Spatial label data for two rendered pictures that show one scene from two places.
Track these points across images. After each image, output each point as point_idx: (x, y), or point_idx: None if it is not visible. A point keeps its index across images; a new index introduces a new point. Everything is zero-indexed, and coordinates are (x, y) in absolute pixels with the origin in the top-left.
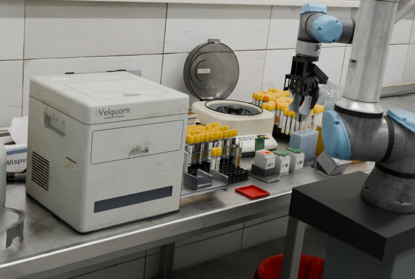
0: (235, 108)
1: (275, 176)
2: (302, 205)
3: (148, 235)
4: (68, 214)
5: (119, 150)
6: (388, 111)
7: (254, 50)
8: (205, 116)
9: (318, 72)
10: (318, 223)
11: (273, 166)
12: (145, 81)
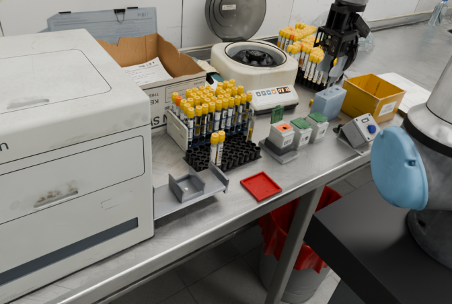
0: (257, 56)
1: (292, 155)
2: (323, 241)
3: (95, 294)
4: None
5: (9, 208)
6: None
7: None
8: (222, 65)
9: (360, 25)
10: (346, 274)
11: (291, 142)
12: (94, 56)
